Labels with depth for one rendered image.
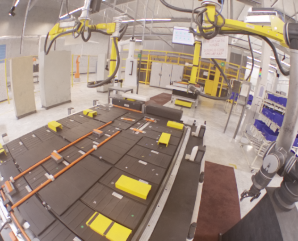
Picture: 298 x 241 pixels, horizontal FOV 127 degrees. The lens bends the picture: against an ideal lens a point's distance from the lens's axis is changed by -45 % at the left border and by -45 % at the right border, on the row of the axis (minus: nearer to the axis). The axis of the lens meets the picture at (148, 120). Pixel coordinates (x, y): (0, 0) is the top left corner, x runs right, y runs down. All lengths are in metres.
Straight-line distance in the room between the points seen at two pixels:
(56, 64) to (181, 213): 5.31
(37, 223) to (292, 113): 1.38
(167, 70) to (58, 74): 7.51
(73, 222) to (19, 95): 4.62
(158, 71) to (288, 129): 9.97
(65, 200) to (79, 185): 0.11
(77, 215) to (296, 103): 1.23
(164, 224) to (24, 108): 4.94
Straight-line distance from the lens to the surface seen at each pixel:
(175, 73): 10.09
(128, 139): 1.04
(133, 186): 0.66
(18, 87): 4.94
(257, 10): 1.33
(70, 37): 1.92
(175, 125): 1.34
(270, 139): 3.01
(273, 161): 0.82
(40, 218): 0.68
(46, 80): 5.21
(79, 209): 0.65
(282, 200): 1.20
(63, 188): 0.73
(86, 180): 0.73
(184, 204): 0.84
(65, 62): 5.58
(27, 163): 0.97
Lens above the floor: 1.55
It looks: 23 degrees down
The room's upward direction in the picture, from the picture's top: 7 degrees clockwise
